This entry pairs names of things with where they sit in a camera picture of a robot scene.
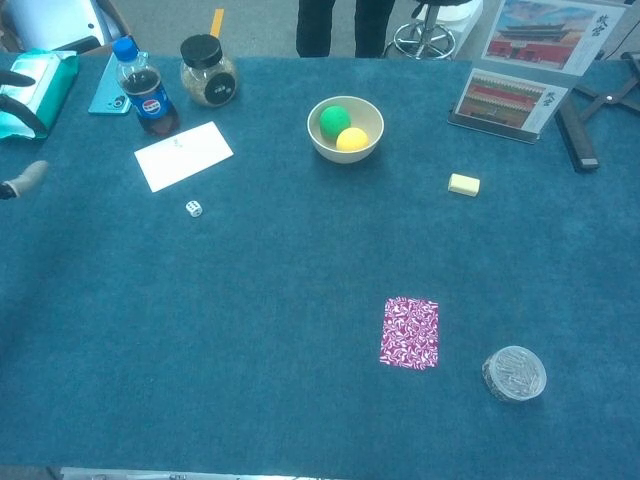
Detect black rectangular bar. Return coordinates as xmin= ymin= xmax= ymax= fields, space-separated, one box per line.
xmin=553 ymin=93 xmax=601 ymax=174

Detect red patterned playing card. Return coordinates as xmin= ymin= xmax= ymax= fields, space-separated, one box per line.
xmin=375 ymin=296 xmax=441 ymax=372

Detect acrylic photo display stand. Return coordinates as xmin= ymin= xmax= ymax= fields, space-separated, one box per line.
xmin=446 ymin=0 xmax=628 ymax=146

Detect black cross stand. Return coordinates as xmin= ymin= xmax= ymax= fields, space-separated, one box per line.
xmin=571 ymin=51 xmax=640 ymax=122

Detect chrome stool base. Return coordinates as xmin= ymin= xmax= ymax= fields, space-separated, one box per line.
xmin=381 ymin=0 xmax=457 ymax=62

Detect green wet wipes pack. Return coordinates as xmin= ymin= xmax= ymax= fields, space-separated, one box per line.
xmin=0 ymin=48 xmax=80 ymax=142

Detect green ball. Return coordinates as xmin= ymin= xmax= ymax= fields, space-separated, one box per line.
xmin=318 ymin=105 xmax=353 ymax=143

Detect yellow ball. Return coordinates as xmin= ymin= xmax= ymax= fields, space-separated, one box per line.
xmin=335 ymin=126 xmax=371 ymax=153

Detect pale yellow eraser block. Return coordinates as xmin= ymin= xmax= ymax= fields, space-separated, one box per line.
xmin=447 ymin=172 xmax=482 ymax=200

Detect blue felt table cloth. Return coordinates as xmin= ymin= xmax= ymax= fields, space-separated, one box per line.
xmin=0 ymin=51 xmax=640 ymax=480

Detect cola bottle with blue cap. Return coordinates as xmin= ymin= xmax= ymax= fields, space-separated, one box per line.
xmin=111 ymin=36 xmax=180 ymax=137

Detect glass jar with black lid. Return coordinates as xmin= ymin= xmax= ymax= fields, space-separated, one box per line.
xmin=179 ymin=33 xmax=239 ymax=109

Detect light blue smartphone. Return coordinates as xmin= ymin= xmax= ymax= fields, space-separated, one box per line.
xmin=87 ymin=51 xmax=133 ymax=118

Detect beige bowl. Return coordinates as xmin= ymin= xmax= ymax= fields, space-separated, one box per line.
xmin=306 ymin=95 xmax=386 ymax=165

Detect person legs in dark trousers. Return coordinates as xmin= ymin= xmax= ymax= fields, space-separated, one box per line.
xmin=295 ymin=0 xmax=397 ymax=59

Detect white paper card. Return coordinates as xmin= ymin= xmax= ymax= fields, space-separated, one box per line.
xmin=133 ymin=120 xmax=236 ymax=194

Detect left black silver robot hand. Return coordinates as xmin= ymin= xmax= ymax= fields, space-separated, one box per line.
xmin=0 ymin=69 xmax=51 ymax=202

